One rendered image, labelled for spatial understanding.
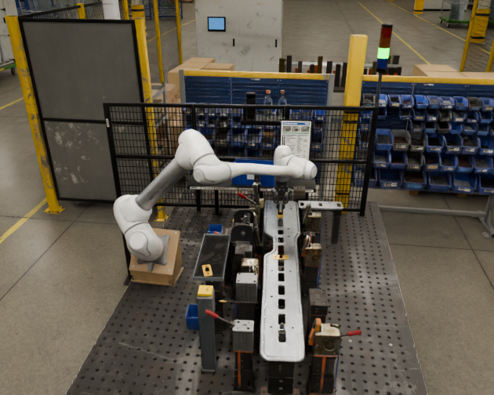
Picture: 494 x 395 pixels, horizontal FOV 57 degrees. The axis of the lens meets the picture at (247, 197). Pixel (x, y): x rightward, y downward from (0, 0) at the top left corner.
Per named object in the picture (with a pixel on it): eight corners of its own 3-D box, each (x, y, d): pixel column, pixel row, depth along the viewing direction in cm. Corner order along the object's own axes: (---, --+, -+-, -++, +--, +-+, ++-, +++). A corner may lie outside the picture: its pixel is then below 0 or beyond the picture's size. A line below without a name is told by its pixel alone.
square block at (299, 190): (303, 236, 318) (305, 190, 302) (291, 236, 319) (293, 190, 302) (302, 230, 326) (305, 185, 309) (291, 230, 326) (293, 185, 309)
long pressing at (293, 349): (312, 363, 180) (312, 360, 180) (256, 360, 182) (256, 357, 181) (297, 201, 303) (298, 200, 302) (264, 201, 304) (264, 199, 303)
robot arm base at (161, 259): (136, 270, 268) (132, 269, 263) (141, 233, 274) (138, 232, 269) (165, 272, 265) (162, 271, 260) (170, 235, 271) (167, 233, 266)
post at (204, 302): (216, 372, 212) (212, 298, 192) (200, 371, 212) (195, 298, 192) (218, 360, 219) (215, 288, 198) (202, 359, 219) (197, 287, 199)
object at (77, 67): (170, 215, 486) (152, 16, 394) (166, 222, 474) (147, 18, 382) (53, 207, 502) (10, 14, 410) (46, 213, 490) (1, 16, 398)
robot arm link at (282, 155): (269, 170, 271) (286, 176, 262) (270, 146, 263) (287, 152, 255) (281, 165, 277) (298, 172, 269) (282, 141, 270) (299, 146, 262)
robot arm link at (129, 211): (118, 239, 256) (103, 208, 262) (139, 236, 269) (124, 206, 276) (204, 154, 221) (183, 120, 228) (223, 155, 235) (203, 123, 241)
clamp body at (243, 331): (255, 394, 201) (256, 334, 185) (230, 393, 202) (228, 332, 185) (256, 377, 210) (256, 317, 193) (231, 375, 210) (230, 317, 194)
